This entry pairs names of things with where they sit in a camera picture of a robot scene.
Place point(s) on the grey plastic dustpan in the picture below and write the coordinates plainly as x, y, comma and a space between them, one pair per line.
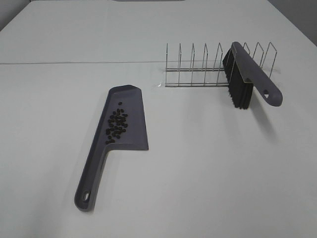
134, 139

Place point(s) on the pile of coffee beans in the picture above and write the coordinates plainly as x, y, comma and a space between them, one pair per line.
116, 124

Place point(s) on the metal wire rack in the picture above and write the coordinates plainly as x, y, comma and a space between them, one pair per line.
205, 68

